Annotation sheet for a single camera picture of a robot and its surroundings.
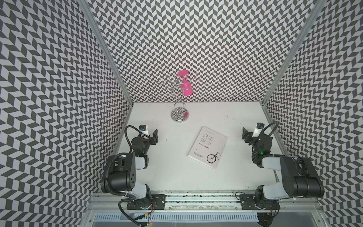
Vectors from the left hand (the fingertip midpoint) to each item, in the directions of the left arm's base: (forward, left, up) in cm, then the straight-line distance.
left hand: (152, 130), depth 92 cm
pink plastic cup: (+29, -22, +10) cm, 38 cm away
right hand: (0, -62, 0) cm, 62 cm away
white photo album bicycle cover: (-9, -36, -7) cm, 37 cm away
